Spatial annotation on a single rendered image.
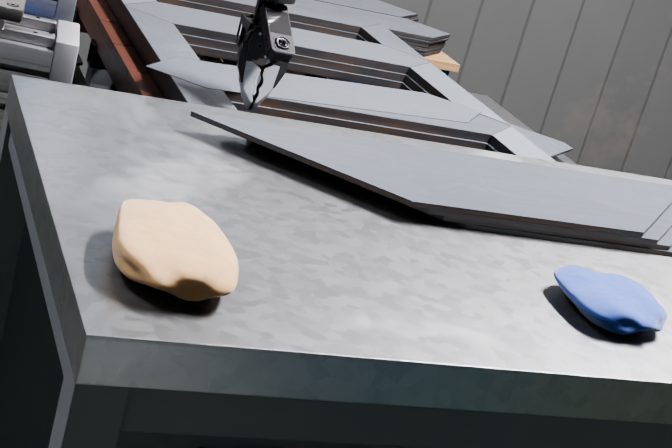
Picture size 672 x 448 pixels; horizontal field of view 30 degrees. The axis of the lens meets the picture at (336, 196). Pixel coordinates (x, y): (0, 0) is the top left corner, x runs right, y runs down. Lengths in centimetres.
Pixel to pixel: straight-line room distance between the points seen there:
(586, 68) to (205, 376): 426
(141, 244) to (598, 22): 420
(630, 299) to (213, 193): 41
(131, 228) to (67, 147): 27
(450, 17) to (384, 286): 381
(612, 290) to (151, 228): 44
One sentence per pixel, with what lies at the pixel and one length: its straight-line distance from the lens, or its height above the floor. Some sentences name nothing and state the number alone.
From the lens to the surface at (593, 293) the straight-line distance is 118.
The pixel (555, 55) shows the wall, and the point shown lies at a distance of 506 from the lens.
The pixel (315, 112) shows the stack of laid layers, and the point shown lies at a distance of 234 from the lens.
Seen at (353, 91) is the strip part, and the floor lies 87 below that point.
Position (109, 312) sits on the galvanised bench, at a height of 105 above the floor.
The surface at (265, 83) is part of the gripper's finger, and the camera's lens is 219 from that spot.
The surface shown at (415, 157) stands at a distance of 143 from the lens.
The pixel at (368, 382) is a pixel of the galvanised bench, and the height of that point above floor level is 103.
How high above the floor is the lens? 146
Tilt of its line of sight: 18 degrees down
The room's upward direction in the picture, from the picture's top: 16 degrees clockwise
